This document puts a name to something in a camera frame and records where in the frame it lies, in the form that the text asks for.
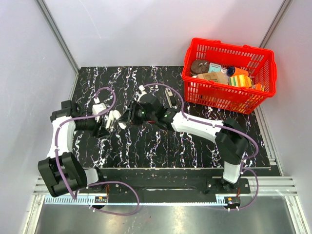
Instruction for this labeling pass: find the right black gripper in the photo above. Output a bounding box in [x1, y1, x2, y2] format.
[117, 100, 156, 127]

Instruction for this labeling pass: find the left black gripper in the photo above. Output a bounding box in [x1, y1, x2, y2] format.
[75, 112, 110, 138]

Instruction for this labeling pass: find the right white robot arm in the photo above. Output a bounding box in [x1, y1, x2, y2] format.
[117, 94, 248, 193]

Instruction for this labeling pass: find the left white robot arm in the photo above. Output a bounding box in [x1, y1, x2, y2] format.
[38, 98, 108, 197]

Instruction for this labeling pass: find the black grey stapler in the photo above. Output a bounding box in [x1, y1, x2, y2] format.
[165, 88, 177, 108]

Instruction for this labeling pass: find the brown round object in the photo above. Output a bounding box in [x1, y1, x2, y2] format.
[191, 59, 209, 76]

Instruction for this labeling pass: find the teal white card box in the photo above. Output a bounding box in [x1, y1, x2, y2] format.
[208, 62, 222, 73]

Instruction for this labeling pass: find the brown cardboard box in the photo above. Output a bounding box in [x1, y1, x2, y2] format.
[196, 72, 229, 85]

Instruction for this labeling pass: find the orange bottle blue cap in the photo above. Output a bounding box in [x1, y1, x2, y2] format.
[226, 66, 249, 77]

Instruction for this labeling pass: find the yellow green sponge pack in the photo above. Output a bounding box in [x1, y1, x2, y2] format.
[229, 75, 253, 88]

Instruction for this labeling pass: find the orange snack packet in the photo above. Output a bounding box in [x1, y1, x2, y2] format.
[250, 83, 265, 92]

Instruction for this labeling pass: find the red plastic basket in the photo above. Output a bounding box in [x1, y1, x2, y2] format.
[182, 38, 277, 114]

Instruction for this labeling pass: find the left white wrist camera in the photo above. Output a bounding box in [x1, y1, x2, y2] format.
[92, 102, 106, 116]

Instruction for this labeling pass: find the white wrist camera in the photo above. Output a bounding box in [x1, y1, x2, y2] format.
[92, 102, 106, 116]
[136, 85, 147, 101]

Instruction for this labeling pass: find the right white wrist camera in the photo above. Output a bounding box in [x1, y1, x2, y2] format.
[136, 85, 147, 101]

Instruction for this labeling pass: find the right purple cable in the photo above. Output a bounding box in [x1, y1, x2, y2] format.
[138, 83, 259, 212]

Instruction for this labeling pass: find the purple cable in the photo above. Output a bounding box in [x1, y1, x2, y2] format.
[55, 87, 140, 215]
[138, 83, 259, 212]

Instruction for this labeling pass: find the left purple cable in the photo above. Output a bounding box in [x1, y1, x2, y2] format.
[55, 87, 140, 215]

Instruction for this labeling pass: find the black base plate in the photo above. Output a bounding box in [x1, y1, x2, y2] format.
[48, 167, 251, 198]

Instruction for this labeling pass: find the aluminium rail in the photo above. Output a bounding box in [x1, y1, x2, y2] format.
[36, 176, 297, 208]

